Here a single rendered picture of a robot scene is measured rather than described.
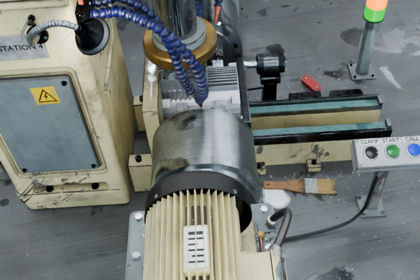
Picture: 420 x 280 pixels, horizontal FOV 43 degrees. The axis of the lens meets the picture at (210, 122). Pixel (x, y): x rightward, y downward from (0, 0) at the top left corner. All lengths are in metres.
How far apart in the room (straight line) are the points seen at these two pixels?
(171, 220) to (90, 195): 0.68
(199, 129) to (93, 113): 0.25
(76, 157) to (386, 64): 1.10
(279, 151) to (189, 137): 0.42
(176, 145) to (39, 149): 0.36
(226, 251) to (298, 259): 0.64
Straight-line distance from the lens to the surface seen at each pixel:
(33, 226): 1.56
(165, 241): 0.82
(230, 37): 1.51
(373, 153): 1.28
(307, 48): 1.94
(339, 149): 1.55
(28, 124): 1.28
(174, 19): 1.20
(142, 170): 1.45
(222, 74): 1.38
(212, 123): 1.19
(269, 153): 1.52
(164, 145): 1.19
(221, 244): 0.80
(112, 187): 1.45
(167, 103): 1.35
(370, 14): 1.69
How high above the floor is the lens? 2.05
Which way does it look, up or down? 48 degrees down
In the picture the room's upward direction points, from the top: 4 degrees counter-clockwise
